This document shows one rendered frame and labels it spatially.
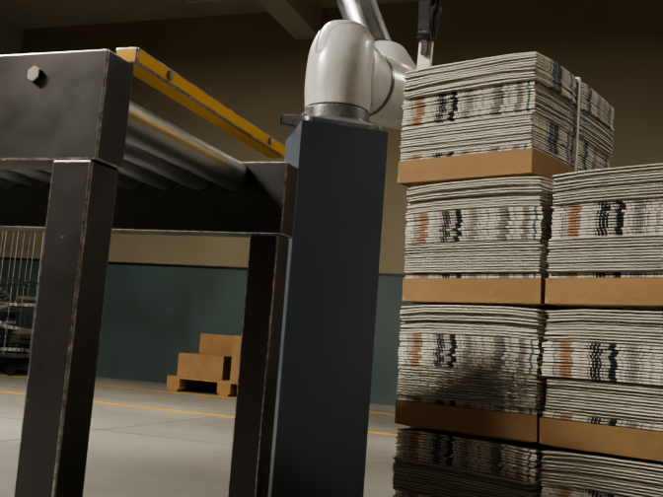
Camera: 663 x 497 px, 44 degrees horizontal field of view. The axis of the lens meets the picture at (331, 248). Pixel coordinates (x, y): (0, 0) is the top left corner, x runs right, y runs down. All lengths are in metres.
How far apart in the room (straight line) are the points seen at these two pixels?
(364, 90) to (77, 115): 1.10
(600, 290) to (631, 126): 7.02
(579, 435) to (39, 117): 0.93
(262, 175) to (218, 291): 7.72
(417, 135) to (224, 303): 7.48
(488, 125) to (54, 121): 0.87
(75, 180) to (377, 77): 1.18
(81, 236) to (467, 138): 0.88
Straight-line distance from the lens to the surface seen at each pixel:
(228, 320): 8.98
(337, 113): 1.88
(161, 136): 1.13
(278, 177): 1.34
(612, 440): 1.38
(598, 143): 1.78
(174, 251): 9.39
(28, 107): 0.96
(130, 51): 0.97
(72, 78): 0.94
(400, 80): 2.04
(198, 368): 7.90
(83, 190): 0.89
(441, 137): 1.60
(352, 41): 1.95
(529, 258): 1.45
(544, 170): 1.53
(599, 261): 1.40
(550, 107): 1.58
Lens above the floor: 0.50
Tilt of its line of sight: 7 degrees up
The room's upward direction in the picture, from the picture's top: 4 degrees clockwise
